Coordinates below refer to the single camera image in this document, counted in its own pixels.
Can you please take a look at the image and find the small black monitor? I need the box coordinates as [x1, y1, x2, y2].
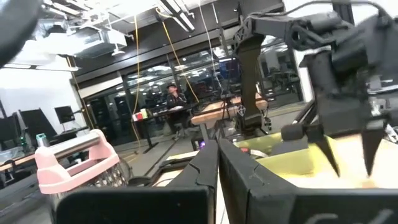
[54, 105, 76, 124]

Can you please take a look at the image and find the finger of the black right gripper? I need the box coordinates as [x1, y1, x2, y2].
[306, 123, 341, 179]
[360, 119, 389, 177]

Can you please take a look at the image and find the black standing desk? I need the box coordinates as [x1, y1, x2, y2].
[133, 104, 200, 153]

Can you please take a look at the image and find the black solid turner silver neck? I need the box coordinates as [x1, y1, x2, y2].
[280, 123, 308, 142]

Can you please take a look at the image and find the large black panel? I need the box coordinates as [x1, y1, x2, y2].
[18, 108, 58, 141]

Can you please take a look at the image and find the white hanging cable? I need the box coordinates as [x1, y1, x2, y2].
[198, 0, 218, 78]

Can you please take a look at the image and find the wooden workshop table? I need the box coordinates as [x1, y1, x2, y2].
[191, 96, 269, 144]

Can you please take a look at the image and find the grey ceiling air duct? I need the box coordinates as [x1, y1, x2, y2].
[40, 26, 128, 58]

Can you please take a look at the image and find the wooden desk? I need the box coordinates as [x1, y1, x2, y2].
[0, 152, 37, 172]

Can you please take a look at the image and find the pink steel box grater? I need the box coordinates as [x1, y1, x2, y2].
[34, 129, 131, 205]

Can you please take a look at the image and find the person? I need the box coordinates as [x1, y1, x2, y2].
[164, 83, 191, 141]

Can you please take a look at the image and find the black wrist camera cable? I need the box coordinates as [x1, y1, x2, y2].
[0, 0, 43, 68]

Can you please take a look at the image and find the yellow plastic bin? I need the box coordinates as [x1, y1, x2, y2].
[234, 132, 343, 189]

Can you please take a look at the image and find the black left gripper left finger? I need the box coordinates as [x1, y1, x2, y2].
[55, 139, 218, 224]

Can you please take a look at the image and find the white wall light strip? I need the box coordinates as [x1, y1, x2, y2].
[2, 63, 78, 72]

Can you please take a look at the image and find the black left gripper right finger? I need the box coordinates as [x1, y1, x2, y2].
[218, 138, 398, 224]

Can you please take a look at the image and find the yellow hanging cable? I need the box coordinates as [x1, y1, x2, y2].
[155, 7, 200, 103]

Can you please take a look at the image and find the black slotted turner red mark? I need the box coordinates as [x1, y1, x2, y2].
[239, 138, 309, 159]

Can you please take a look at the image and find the dark monitor desk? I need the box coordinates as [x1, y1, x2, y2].
[57, 126, 91, 144]

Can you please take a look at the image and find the long ceiling light fixture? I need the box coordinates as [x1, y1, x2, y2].
[158, 0, 196, 32]

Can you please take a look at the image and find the white teal bottle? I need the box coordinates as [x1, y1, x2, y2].
[35, 133, 50, 148]

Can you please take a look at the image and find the blue lit monitor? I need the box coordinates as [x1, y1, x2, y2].
[218, 57, 241, 85]

